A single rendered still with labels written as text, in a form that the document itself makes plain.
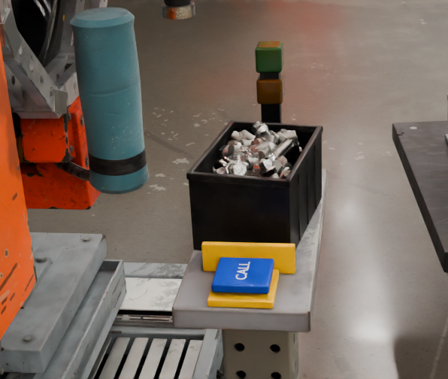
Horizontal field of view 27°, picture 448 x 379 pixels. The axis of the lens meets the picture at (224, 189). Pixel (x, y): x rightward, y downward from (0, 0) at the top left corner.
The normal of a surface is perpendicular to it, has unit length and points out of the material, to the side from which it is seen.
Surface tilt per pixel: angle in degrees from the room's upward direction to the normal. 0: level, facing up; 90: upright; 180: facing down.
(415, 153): 0
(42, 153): 80
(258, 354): 90
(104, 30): 102
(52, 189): 90
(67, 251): 0
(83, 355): 90
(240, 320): 90
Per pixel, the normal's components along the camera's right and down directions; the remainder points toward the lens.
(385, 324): -0.05, -0.91
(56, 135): -0.15, 0.26
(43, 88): 0.99, 0.01
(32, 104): -0.15, 0.04
